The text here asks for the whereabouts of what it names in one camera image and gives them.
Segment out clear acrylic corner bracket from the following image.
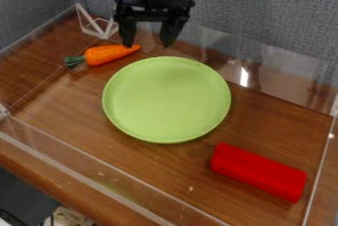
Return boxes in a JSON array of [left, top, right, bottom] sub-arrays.
[[74, 3, 118, 39]]

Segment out red rectangular block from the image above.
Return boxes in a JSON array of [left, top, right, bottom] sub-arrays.
[[209, 143, 306, 202]]

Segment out light green round plate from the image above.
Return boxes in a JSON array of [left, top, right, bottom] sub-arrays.
[[101, 56, 231, 144]]

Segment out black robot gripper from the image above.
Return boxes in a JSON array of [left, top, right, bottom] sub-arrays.
[[113, 0, 195, 47]]

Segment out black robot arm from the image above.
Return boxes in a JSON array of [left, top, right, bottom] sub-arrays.
[[113, 0, 195, 47]]

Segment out orange toy carrot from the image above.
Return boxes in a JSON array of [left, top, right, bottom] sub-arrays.
[[62, 44, 141, 68]]

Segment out clear acrylic enclosure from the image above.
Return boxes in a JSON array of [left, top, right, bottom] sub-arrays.
[[0, 11, 338, 226]]

